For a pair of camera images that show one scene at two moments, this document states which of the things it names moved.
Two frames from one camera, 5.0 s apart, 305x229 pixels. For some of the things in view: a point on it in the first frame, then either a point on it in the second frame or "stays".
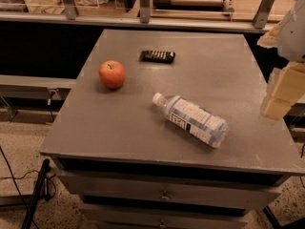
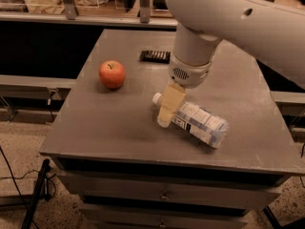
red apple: [112, 73] stays
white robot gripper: [293, 35] → [188, 72]
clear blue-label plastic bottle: [194, 118] stays
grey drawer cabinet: [131, 166] stays
